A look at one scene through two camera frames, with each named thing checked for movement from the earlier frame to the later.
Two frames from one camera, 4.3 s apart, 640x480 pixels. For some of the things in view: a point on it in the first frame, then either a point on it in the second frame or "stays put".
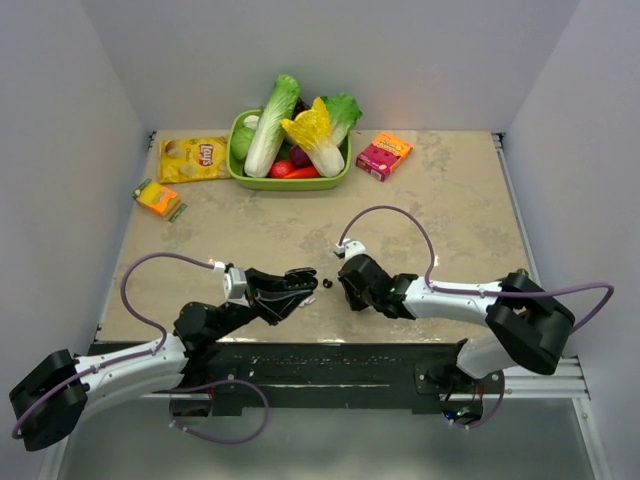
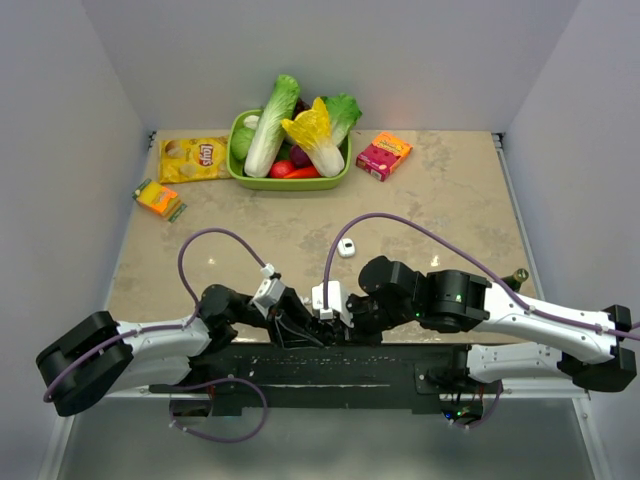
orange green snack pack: (160, 199) stays put
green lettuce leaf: (342, 111) stays put
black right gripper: (355, 305) -> (357, 332)
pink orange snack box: (383, 156) stays put
